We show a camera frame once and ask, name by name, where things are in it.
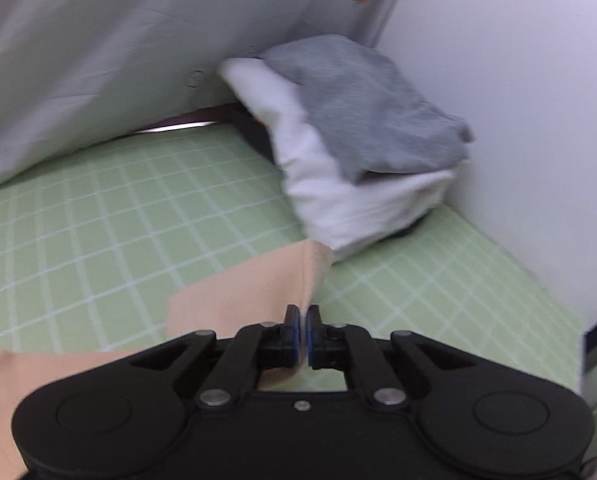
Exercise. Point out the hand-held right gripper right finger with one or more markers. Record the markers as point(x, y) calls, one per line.
point(312, 335)

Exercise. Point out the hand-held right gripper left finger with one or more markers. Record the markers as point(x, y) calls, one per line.
point(292, 332)

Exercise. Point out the peach long-sleeved garment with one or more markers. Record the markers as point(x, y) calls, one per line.
point(228, 305)

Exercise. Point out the white folded garment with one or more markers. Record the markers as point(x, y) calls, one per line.
point(328, 195)

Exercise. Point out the black folded garment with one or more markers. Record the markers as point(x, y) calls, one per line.
point(253, 132)

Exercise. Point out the green checked mat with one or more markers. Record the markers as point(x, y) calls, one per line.
point(103, 220)

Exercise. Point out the grey folded garment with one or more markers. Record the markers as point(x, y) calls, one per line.
point(358, 100)

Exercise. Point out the grey carrot print cloth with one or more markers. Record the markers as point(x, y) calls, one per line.
point(128, 35)

